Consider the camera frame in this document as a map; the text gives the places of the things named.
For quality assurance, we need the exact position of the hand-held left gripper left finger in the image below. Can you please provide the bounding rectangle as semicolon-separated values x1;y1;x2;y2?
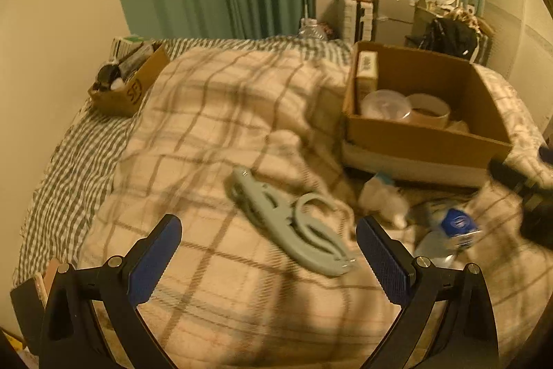
40;214;183;369

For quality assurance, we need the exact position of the checkered bed sheet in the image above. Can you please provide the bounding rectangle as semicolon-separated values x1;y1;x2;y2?
12;35;355;285

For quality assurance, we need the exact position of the plaid beige blanket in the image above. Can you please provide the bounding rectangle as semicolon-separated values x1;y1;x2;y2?
78;45;553;369

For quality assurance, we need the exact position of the black bag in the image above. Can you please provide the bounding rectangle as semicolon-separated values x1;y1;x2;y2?
417;18;479;61

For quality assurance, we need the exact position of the grey mini fridge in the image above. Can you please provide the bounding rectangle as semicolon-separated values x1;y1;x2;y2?
372;0;422;46

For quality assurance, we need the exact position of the clear water bottle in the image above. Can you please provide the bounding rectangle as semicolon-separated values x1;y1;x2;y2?
298;18;329;42

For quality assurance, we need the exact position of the roll of packing tape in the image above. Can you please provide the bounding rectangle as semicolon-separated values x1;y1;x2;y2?
406;93;451;127

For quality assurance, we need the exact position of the large cardboard box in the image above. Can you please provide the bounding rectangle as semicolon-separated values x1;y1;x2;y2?
341;41;513;188

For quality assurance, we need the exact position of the clear plastic bottle blue label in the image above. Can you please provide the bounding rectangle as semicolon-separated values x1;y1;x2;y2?
412;200;484;268

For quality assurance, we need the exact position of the clear plastic round container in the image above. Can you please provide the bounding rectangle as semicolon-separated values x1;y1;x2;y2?
360;90;412;121

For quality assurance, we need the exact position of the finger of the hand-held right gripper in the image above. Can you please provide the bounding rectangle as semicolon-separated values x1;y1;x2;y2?
488;159;553;197

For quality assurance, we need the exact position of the small cardboard box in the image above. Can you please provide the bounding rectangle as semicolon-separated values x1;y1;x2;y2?
87;42;171;117

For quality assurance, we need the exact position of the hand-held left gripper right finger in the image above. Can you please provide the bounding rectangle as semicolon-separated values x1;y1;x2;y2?
356;215;502;369

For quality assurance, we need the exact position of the light blue folding hanger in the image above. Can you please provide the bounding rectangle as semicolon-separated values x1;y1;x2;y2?
232;167;357;277

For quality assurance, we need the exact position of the small beige carton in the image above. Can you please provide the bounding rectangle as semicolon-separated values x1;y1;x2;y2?
355;51;379;116

